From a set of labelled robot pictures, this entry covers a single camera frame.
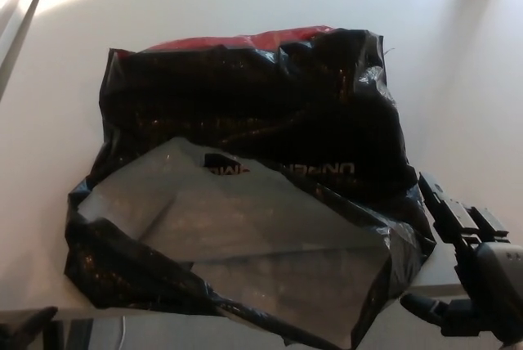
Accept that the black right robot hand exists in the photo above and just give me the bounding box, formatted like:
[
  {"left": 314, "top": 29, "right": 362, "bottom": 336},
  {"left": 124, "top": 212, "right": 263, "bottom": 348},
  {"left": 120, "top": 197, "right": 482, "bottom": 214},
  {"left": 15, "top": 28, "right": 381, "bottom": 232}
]
[{"left": 400, "top": 171, "right": 523, "bottom": 339}]

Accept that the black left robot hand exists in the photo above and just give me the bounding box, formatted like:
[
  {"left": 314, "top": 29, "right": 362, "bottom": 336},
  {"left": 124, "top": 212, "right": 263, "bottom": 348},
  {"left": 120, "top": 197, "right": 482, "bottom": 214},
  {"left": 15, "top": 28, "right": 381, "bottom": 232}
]
[{"left": 0, "top": 305, "right": 59, "bottom": 350}]

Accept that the black printed plastic shopping bag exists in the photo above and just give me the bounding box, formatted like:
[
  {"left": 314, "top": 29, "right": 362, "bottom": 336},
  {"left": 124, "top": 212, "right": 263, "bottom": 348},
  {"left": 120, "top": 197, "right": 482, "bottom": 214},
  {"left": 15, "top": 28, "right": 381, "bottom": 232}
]
[{"left": 63, "top": 25, "right": 436, "bottom": 350}]

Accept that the dark desk leg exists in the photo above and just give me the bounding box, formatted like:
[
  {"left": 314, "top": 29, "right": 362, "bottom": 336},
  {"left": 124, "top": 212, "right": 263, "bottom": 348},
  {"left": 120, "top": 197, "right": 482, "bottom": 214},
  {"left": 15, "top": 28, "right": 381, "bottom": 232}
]
[{"left": 42, "top": 318, "right": 96, "bottom": 350}]

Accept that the white cable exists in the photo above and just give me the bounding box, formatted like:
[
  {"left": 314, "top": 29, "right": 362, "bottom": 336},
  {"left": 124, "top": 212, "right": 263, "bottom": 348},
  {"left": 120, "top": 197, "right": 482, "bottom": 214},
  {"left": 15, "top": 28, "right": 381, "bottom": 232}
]
[{"left": 118, "top": 316, "right": 129, "bottom": 350}]

